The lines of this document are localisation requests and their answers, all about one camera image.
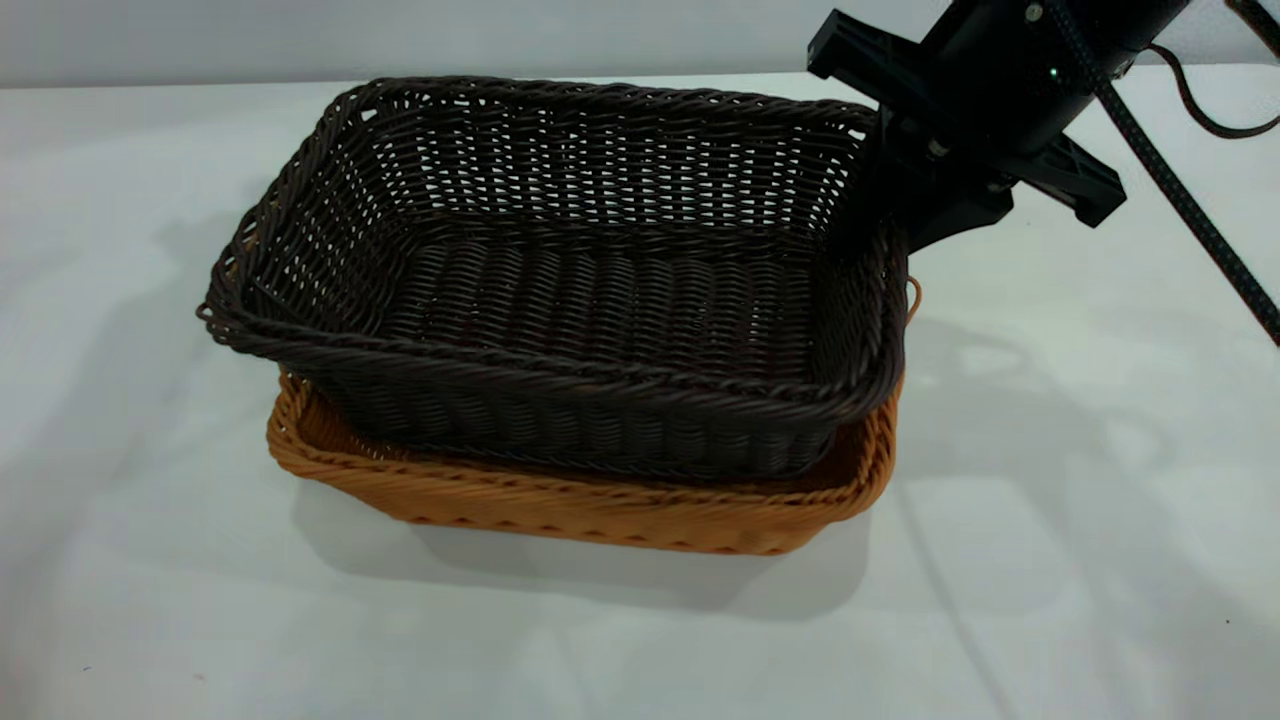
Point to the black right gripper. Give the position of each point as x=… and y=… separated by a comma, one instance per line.
x=1020, y=70

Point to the light brown wicker basket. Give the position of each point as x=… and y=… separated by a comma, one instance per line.
x=600, y=510

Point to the dark brown wicker basket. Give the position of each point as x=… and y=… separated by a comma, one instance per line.
x=600, y=300

